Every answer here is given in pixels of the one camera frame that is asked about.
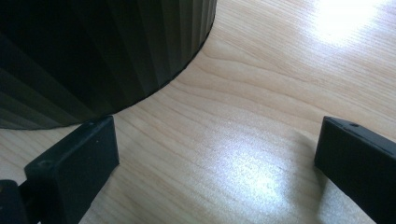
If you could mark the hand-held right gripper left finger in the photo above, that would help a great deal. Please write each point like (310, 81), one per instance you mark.
(74, 168)

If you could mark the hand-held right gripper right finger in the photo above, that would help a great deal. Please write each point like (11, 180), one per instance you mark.
(358, 161)

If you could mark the black ribbed trash bin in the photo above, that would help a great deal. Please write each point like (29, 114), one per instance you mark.
(77, 56)

